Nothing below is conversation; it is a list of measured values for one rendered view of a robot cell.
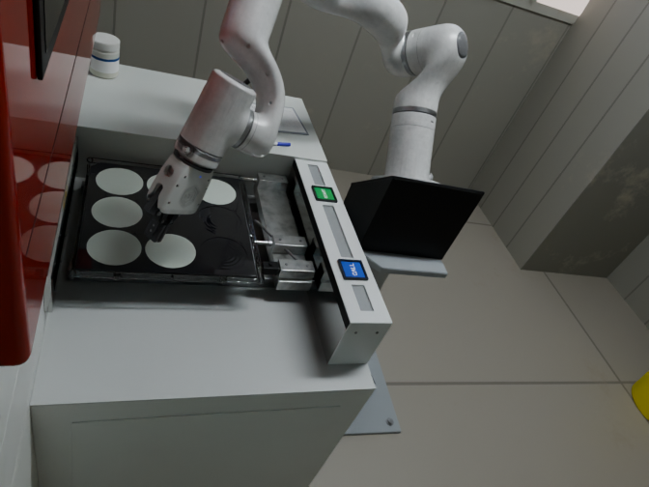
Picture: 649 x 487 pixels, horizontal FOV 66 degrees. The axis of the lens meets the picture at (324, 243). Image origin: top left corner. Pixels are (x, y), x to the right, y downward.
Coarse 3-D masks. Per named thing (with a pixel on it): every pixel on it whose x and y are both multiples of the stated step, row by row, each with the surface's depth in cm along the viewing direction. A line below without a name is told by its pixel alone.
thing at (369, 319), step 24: (312, 168) 133; (312, 192) 124; (336, 192) 127; (336, 216) 120; (336, 240) 113; (336, 264) 106; (360, 288) 104; (360, 312) 98; (384, 312) 100; (360, 336) 99; (336, 360) 104; (360, 360) 106
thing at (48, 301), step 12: (72, 156) 108; (72, 168) 107; (72, 180) 113; (72, 192) 111; (60, 216) 94; (60, 228) 92; (60, 240) 99; (60, 252) 97; (60, 264) 97; (48, 276) 84; (48, 288) 85; (48, 300) 87
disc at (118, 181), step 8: (112, 168) 116; (120, 168) 117; (104, 176) 113; (112, 176) 114; (120, 176) 115; (128, 176) 116; (136, 176) 116; (104, 184) 111; (112, 184) 112; (120, 184) 113; (128, 184) 114; (136, 184) 114; (112, 192) 110; (120, 192) 111; (128, 192) 112
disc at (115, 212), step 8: (104, 200) 107; (112, 200) 108; (120, 200) 109; (128, 200) 110; (96, 208) 105; (104, 208) 106; (112, 208) 106; (120, 208) 107; (128, 208) 108; (136, 208) 109; (96, 216) 103; (104, 216) 104; (112, 216) 104; (120, 216) 105; (128, 216) 106; (136, 216) 107; (104, 224) 102; (112, 224) 103; (120, 224) 104; (128, 224) 104
